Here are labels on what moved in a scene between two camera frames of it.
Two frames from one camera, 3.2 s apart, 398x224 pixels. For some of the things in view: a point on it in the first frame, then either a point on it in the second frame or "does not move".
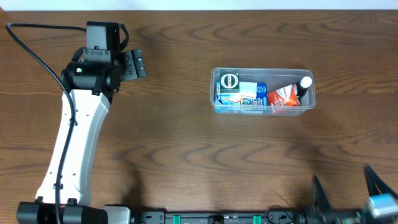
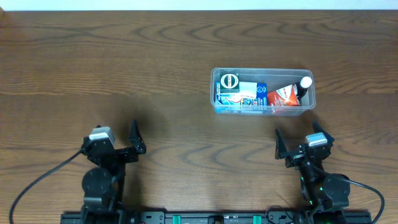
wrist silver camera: x=384 y=205 -> x=316 y=139
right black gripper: x=347 y=216 -> x=301 y=155
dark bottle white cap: x=305 y=83 does not move
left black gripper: x=132 y=65 -> x=116 y=154
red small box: x=286 y=96 does not move
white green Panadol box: x=248 y=89 does not move
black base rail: x=215 y=217 does not move
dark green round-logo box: x=229 y=83 does not move
